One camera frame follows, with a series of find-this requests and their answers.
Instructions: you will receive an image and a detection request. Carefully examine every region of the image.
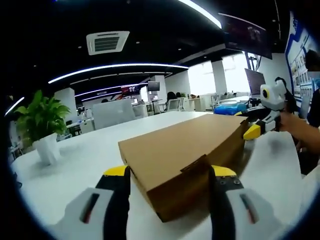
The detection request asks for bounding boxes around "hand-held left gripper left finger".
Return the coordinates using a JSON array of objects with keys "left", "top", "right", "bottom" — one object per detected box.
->
[{"left": 53, "top": 164, "right": 132, "bottom": 240}]

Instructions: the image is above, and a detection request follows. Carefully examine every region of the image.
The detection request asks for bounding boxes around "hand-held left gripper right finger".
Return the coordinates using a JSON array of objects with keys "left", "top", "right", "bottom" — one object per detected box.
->
[{"left": 208, "top": 164, "right": 288, "bottom": 240}]

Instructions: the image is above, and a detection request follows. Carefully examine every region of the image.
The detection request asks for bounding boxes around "blue soft tissue pack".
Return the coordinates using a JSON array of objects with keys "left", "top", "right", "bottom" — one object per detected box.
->
[{"left": 214, "top": 103, "right": 248, "bottom": 117}]

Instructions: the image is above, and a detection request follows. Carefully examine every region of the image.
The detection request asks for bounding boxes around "brown cardboard shoe box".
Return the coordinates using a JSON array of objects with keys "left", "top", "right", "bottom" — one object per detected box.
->
[{"left": 117, "top": 114, "right": 250, "bottom": 223}]

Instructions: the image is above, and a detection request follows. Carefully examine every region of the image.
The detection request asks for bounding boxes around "person's right hand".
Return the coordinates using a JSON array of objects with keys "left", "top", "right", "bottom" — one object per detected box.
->
[{"left": 278, "top": 112, "right": 304, "bottom": 138}]

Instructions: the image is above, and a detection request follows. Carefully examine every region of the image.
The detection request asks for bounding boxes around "tilted monitor with text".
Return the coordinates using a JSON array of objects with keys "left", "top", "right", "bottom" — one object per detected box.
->
[{"left": 244, "top": 67, "right": 267, "bottom": 98}]

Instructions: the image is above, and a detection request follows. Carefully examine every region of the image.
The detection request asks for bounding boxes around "large dark hanging monitor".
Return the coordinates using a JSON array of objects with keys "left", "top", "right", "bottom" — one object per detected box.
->
[{"left": 218, "top": 11, "right": 274, "bottom": 60}]

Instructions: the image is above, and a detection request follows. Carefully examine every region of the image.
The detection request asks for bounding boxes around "white office chair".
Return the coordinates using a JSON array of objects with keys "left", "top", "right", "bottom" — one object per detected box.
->
[{"left": 165, "top": 98, "right": 181, "bottom": 113}]

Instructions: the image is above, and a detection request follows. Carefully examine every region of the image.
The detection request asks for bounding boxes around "frosted desk divider panel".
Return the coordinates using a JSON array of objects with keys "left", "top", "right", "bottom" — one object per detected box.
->
[{"left": 92, "top": 100, "right": 135, "bottom": 130}]

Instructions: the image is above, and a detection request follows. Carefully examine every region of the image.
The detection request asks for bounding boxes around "long ceiling light strip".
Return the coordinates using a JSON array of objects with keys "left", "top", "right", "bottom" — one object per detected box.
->
[
  {"left": 178, "top": 0, "right": 223, "bottom": 29},
  {"left": 47, "top": 63, "right": 190, "bottom": 85}
]

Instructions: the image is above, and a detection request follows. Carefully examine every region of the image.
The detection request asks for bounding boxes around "potted green plant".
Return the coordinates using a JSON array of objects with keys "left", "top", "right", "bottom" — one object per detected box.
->
[{"left": 14, "top": 89, "right": 72, "bottom": 166}]

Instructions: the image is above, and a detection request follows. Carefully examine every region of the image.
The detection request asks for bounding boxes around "ceiling air conditioner vent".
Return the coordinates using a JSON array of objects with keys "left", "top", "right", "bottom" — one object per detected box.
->
[{"left": 86, "top": 30, "right": 131, "bottom": 56}]

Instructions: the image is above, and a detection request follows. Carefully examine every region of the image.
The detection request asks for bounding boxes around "blue white wall poster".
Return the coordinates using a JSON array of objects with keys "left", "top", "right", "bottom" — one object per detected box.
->
[{"left": 283, "top": 9, "right": 320, "bottom": 106}]

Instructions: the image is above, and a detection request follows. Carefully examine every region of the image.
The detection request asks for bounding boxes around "dark wall screen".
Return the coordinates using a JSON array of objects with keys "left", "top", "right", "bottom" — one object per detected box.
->
[{"left": 147, "top": 81, "right": 161, "bottom": 92}]

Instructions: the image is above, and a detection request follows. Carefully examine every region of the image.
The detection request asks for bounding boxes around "red wall screen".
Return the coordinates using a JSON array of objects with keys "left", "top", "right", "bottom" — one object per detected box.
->
[{"left": 121, "top": 85, "right": 140, "bottom": 96}]

